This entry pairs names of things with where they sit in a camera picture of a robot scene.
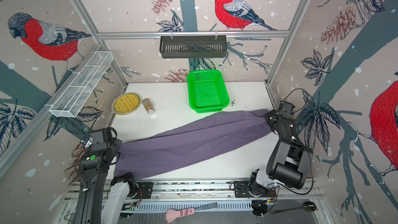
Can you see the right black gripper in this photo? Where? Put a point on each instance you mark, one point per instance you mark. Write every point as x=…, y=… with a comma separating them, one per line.
x=269, y=114

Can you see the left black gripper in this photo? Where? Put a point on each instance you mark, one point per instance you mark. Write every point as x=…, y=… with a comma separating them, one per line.
x=117, y=141

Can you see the purple trousers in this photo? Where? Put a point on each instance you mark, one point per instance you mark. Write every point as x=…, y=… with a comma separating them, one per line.
x=192, y=143

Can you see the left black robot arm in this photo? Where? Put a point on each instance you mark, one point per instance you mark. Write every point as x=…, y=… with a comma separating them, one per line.
x=93, y=170

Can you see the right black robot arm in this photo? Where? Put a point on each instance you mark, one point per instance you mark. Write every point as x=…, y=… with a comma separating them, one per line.
x=291, y=159

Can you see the yellow round plate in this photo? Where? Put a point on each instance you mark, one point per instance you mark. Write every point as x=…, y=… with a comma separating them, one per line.
x=126, y=103

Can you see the black metal spoon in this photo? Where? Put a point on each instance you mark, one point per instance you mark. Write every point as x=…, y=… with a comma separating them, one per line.
x=308, y=206

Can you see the green plastic basket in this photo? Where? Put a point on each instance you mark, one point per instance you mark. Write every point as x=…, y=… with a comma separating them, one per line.
x=207, y=91

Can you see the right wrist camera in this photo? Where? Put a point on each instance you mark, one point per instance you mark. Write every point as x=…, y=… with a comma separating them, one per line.
x=286, y=109

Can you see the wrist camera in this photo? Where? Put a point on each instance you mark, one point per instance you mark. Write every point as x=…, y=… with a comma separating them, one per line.
x=104, y=135
x=286, y=109

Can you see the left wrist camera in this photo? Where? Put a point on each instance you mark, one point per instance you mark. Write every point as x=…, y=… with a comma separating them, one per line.
x=104, y=135

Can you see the white wire mesh shelf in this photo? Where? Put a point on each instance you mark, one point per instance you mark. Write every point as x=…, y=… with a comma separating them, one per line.
x=74, y=97

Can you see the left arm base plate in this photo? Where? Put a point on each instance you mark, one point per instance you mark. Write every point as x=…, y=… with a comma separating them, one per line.
x=144, y=190

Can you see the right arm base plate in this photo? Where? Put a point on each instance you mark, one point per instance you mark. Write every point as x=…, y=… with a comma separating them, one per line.
x=245, y=189

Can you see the white ventilated cable duct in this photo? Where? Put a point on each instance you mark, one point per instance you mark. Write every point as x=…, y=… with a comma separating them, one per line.
x=163, y=207

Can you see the aluminium mounting rail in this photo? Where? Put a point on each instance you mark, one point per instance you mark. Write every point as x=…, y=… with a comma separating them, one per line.
x=218, y=189

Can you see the black hanging wall basket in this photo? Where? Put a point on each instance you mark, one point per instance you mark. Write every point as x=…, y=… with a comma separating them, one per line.
x=188, y=47

